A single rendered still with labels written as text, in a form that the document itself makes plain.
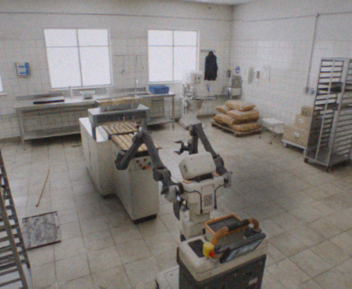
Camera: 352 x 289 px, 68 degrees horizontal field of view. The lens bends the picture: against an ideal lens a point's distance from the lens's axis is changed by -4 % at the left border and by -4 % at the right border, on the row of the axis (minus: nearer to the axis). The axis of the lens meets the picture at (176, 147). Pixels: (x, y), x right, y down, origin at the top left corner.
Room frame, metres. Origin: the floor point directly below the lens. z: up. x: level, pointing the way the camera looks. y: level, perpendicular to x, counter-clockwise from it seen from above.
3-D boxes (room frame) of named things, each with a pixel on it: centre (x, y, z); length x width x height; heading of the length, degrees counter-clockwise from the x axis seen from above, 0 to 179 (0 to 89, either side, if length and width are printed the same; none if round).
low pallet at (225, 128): (6.43, -1.48, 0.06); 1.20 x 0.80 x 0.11; 27
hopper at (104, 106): (3.39, 0.74, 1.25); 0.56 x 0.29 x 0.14; 118
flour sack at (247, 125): (6.17, -1.62, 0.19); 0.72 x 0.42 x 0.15; 119
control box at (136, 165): (2.62, 0.33, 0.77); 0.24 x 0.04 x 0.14; 118
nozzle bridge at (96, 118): (3.39, 0.74, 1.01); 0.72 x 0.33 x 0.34; 118
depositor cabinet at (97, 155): (3.81, 0.96, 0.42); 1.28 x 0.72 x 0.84; 28
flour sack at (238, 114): (6.17, -1.59, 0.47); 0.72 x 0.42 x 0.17; 120
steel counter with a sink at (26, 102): (5.94, 1.69, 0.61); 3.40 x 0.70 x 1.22; 115
